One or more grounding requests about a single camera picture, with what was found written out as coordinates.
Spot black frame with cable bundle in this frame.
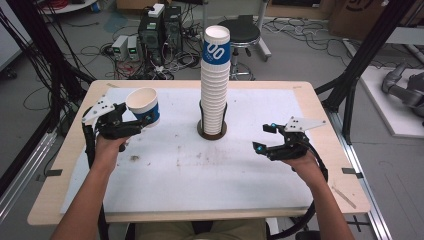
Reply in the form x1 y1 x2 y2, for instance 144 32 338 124
0 0 97 198

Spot brown cardboard box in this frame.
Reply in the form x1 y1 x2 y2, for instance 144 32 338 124
328 0 424 42

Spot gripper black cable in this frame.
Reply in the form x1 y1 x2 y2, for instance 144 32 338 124
81 122 98 169
303 139 330 184

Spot aluminium floor rail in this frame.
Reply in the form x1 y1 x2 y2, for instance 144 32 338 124
328 109 393 240
0 129 58 222

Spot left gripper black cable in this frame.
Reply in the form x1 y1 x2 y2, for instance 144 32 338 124
81 122 98 169

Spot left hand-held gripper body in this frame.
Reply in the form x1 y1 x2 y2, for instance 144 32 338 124
81 94 145 141

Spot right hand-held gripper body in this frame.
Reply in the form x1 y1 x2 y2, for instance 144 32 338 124
265 115 328 162

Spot white foam mat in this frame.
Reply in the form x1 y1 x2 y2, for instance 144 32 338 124
59 87 316 215

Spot tangle of floor cables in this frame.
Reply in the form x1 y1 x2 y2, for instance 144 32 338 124
262 16 346 56

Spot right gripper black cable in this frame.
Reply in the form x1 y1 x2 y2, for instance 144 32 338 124
303 139 330 184

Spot black round stool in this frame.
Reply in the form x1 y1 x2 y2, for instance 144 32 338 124
218 14 262 81

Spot person's khaki trousers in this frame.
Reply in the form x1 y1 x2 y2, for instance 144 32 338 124
134 219 268 240

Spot white power supply unit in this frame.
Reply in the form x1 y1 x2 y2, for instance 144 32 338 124
111 34 130 61
127 35 141 61

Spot white box on tower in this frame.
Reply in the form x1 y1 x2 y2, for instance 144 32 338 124
147 3 166 19

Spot white stand leg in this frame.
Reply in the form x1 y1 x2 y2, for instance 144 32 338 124
254 0 273 63

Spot light wooden table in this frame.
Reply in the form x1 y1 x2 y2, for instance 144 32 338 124
27 79 372 227

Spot black wire cup holder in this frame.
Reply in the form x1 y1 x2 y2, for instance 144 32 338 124
196 100 229 141

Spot blue banded paper cup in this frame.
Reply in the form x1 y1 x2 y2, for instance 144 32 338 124
125 87 161 130

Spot white platform board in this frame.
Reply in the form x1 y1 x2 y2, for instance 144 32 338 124
359 65 424 139

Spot black computer tower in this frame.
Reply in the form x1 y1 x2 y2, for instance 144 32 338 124
137 13 165 67
163 5 184 55

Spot tall stack of paper cups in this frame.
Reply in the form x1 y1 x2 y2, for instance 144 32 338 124
199 25 232 136

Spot person's right hand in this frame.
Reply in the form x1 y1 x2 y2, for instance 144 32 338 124
281 155 323 188

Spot black metal frame strut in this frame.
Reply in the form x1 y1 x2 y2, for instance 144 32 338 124
314 0 418 145

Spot person's left hand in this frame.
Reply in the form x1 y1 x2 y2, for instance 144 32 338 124
94 134 130 168

